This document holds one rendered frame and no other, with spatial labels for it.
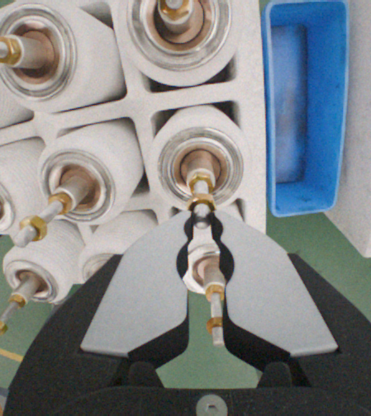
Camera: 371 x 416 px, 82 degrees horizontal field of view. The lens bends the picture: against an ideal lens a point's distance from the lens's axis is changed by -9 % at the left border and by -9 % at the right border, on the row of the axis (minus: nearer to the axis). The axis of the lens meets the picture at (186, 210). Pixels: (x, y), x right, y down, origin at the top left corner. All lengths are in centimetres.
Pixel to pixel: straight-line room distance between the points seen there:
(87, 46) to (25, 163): 15
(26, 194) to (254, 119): 26
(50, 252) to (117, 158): 17
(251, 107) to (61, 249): 29
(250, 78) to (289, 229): 38
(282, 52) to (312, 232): 38
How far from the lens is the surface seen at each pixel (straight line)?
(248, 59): 28
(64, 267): 34
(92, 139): 23
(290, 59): 48
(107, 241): 28
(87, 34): 23
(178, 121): 21
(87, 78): 22
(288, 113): 48
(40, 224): 18
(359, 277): 78
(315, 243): 63
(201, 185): 17
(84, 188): 23
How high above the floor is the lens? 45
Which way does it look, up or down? 62 degrees down
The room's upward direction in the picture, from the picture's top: 176 degrees counter-clockwise
